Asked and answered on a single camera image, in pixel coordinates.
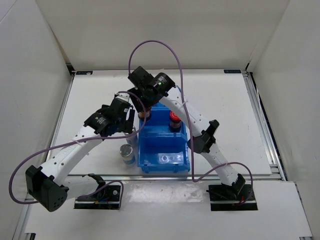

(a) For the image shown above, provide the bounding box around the red-lid jar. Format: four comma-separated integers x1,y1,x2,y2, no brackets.
138,107,152,121
169,111,182,132

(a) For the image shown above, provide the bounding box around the silver-top bottle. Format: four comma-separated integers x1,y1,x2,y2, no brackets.
124,125,139,148
119,144,136,165

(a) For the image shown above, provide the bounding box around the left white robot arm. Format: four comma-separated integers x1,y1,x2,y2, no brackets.
25,93,135,212

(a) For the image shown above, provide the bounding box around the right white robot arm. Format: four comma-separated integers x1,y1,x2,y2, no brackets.
128,66,245,200

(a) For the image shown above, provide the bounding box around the blue three-compartment plastic bin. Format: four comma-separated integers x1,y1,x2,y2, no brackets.
137,102,190,174

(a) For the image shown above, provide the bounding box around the small dark label left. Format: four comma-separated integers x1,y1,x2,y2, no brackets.
75,70,93,75

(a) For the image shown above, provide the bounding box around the small dark label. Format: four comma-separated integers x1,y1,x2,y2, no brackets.
75,70,93,75
223,69,242,74

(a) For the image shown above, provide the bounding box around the small dark label right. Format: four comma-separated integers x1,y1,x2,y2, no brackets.
223,69,242,74

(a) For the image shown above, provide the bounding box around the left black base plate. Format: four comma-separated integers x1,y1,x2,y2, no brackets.
73,180,124,210

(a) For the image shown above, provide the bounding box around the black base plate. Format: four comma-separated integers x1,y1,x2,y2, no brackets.
206,184,258,212
73,180,124,210

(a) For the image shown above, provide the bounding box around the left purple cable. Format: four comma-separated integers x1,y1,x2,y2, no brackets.
8,91,140,210

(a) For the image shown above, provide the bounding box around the purple cable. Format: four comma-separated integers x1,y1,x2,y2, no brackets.
127,39,254,206
8,91,140,210

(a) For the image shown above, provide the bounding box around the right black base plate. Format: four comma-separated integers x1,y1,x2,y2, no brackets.
206,184,258,212

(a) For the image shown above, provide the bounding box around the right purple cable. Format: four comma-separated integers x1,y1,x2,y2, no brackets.
127,39,254,206

